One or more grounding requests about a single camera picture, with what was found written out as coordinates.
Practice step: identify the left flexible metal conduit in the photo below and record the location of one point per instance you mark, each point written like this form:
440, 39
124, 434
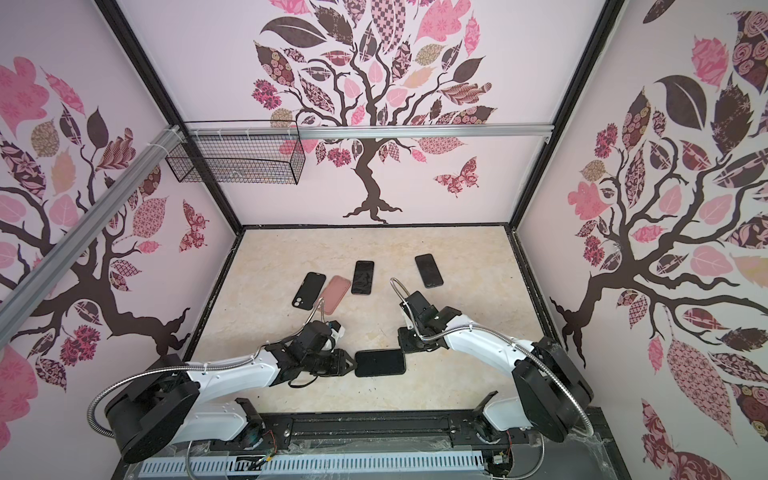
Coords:
150, 378

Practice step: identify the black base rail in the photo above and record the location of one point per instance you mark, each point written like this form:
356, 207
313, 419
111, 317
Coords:
515, 454

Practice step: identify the silver aluminium crossbar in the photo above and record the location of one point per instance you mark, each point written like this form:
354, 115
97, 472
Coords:
380, 132

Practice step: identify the black corner frame post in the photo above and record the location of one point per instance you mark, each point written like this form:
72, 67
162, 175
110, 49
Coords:
123, 32

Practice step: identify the black empty phone case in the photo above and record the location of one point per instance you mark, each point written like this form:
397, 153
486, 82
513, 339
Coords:
309, 291

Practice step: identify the dark smartphone far right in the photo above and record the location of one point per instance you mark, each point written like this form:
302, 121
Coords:
429, 271

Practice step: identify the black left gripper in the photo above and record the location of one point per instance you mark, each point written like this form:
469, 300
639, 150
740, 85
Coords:
340, 366

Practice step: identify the silver aluminium side bar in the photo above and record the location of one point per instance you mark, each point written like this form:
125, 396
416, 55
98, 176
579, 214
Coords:
23, 300

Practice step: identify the pink phone case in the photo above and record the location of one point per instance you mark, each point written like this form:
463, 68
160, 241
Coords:
333, 294

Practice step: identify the white slotted cable duct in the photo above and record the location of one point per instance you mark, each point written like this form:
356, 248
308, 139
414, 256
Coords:
319, 465

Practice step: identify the black right corner post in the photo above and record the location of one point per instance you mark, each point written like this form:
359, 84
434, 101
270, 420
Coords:
606, 22

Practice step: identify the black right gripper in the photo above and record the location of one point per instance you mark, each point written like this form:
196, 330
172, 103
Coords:
404, 343

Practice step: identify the black wire basket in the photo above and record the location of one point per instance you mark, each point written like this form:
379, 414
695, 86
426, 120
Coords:
259, 152

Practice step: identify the right flexible metal conduit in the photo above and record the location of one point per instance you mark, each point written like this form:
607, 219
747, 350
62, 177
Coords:
480, 336

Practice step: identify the purple edged smartphone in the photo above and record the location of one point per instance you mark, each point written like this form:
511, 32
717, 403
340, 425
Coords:
363, 277

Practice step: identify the flexible metal conduit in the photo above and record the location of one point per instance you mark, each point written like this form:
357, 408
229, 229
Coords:
150, 378
480, 336

